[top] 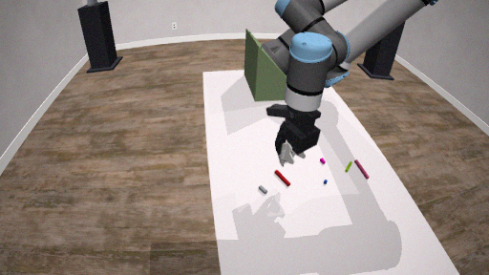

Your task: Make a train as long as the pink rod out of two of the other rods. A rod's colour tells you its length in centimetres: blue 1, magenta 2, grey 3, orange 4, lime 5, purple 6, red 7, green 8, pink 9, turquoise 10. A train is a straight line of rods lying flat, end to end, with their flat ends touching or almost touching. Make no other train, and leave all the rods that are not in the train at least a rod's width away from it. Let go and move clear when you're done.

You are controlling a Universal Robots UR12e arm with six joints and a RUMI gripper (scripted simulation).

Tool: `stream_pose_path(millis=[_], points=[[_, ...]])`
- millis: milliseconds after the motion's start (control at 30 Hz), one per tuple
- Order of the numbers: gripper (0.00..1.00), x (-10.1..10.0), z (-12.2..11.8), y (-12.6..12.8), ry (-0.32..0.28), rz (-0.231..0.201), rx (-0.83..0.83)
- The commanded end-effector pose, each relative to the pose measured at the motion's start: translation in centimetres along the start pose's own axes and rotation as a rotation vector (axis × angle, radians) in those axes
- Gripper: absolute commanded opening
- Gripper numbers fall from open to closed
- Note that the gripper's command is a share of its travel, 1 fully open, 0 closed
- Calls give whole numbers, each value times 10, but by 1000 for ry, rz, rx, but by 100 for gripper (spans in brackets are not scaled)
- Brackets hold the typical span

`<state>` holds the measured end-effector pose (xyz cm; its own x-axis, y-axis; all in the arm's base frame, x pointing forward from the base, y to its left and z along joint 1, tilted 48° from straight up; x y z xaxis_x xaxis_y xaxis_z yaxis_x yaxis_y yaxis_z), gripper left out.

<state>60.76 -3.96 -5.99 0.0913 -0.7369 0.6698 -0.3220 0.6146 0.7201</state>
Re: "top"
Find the dark pink rod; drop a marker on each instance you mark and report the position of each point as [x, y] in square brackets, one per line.
[361, 169]

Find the dark red rod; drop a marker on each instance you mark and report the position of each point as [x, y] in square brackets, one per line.
[282, 178]

